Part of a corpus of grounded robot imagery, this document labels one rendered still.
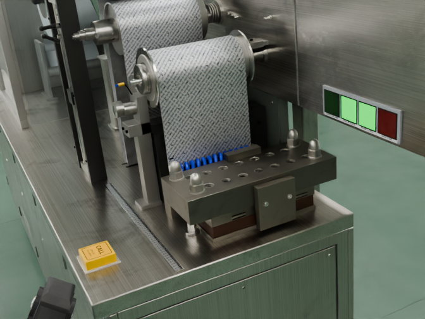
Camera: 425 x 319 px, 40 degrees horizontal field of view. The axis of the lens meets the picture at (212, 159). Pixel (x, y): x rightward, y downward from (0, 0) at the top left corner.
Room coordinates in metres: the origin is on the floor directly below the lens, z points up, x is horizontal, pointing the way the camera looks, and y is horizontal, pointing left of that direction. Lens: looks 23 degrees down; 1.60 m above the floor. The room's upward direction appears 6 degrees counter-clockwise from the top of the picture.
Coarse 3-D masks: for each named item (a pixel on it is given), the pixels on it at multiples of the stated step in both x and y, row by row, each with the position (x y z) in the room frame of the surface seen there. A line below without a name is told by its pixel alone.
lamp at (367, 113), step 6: (360, 108) 1.15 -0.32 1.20; (366, 108) 1.13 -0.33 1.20; (372, 108) 1.12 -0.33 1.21; (360, 114) 1.15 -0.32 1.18; (366, 114) 1.13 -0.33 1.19; (372, 114) 1.12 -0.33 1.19; (360, 120) 1.15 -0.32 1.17; (366, 120) 1.13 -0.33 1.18; (372, 120) 1.12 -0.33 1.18; (366, 126) 1.13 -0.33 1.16; (372, 126) 1.12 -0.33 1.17
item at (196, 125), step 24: (192, 96) 1.36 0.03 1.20; (216, 96) 1.39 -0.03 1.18; (240, 96) 1.41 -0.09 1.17; (168, 120) 1.33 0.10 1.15; (192, 120) 1.36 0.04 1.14; (216, 120) 1.39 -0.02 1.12; (240, 120) 1.41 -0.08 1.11; (168, 144) 1.33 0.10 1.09; (192, 144) 1.36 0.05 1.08; (216, 144) 1.38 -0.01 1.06; (240, 144) 1.41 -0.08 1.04
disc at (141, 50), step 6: (144, 48) 1.38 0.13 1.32; (138, 54) 1.42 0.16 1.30; (144, 54) 1.37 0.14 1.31; (150, 60) 1.34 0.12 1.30; (156, 72) 1.32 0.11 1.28; (156, 78) 1.32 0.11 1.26; (156, 84) 1.32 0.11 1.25; (156, 90) 1.33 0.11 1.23; (156, 96) 1.33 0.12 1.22; (150, 102) 1.38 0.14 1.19; (156, 102) 1.34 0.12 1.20
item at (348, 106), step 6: (342, 96) 1.20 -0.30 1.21; (342, 102) 1.21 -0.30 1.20; (348, 102) 1.18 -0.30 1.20; (354, 102) 1.17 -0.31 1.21; (342, 108) 1.21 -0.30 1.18; (348, 108) 1.19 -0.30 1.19; (354, 108) 1.17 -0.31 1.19; (342, 114) 1.21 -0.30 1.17; (348, 114) 1.19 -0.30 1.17; (354, 114) 1.17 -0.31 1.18; (354, 120) 1.17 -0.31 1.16
